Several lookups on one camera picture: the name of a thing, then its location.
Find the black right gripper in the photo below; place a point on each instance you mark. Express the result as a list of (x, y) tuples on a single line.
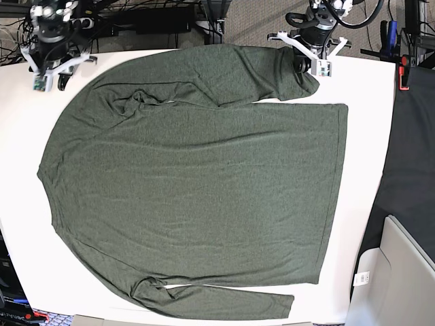
[(53, 45)]

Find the beige plastic bin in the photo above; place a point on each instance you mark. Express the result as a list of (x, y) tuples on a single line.
[(401, 286)]

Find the orange black clamp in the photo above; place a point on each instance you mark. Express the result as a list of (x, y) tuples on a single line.
[(403, 72)]

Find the black flat electronics box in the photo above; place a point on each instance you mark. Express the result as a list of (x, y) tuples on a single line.
[(163, 28)]

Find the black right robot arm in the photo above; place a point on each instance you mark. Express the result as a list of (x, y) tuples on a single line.
[(49, 10)]

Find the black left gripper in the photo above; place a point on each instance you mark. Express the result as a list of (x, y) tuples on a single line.
[(315, 34)]

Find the blue handled clamp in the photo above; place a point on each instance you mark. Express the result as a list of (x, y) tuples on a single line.
[(388, 31)]

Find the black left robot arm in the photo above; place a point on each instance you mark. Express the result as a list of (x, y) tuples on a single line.
[(319, 10)]

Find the orange clamp bottom left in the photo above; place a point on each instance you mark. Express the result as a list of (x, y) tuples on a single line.
[(36, 317)]

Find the grey metal table leg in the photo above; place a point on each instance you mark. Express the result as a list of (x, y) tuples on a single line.
[(210, 19)]

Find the dark green long-sleeve shirt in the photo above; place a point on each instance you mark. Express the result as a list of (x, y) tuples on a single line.
[(185, 180)]

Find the white barcode label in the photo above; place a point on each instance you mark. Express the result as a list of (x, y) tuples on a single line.
[(361, 278)]

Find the black printed box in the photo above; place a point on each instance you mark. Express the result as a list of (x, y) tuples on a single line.
[(14, 305)]

